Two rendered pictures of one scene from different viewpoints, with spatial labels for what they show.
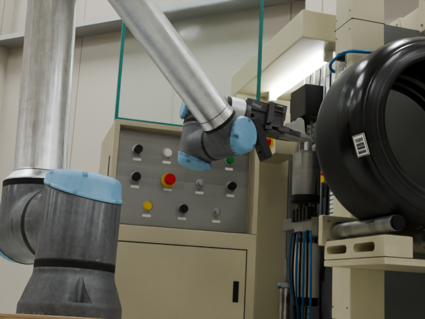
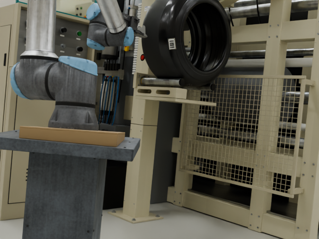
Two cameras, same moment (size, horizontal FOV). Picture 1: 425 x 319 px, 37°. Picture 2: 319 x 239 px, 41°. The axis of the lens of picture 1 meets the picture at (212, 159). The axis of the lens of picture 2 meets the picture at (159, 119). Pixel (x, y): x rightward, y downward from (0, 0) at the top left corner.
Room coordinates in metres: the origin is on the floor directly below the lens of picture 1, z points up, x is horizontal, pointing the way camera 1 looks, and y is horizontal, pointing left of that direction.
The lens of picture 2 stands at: (-0.37, 0.71, 0.74)
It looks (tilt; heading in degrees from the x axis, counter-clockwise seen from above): 2 degrees down; 332
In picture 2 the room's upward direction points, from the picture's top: 5 degrees clockwise
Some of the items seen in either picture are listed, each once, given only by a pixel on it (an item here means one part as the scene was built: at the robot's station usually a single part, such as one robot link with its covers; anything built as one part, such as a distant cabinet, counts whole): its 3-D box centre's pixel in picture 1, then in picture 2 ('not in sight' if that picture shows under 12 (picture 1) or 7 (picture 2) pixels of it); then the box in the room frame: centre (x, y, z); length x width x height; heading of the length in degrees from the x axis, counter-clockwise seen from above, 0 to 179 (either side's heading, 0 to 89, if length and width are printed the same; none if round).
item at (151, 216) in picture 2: not in sight; (135, 214); (2.17, -0.51, 0.01); 0.27 x 0.27 x 0.02; 16
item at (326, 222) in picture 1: (375, 234); (157, 83); (2.11, -0.55, 0.90); 0.40 x 0.03 x 0.10; 106
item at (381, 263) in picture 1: (406, 264); (175, 100); (1.94, -0.60, 0.80); 0.37 x 0.36 x 0.02; 106
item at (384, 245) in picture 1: (365, 249); (160, 92); (1.90, -0.46, 0.84); 0.36 x 0.09 x 0.06; 16
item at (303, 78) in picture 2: not in sight; (234, 129); (1.81, -0.98, 0.65); 0.90 x 0.02 x 0.70; 16
